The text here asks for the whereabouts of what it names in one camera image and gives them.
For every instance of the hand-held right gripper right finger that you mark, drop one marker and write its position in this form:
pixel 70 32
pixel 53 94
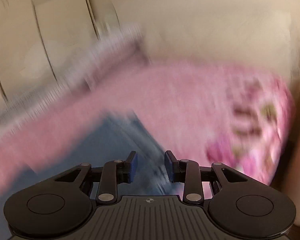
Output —
pixel 168 166

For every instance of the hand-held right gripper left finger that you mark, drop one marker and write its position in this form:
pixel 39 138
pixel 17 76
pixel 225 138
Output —
pixel 132 166

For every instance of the blue denim jeans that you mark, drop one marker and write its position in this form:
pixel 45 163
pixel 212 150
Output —
pixel 110 142

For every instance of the pink floral bed blanket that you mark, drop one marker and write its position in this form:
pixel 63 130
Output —
pixel 177 100

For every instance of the white striped quilt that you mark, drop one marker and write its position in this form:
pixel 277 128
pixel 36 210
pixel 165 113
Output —
pixel 102 48

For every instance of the cream wardrobe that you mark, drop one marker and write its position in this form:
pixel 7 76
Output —
pixel 60 30

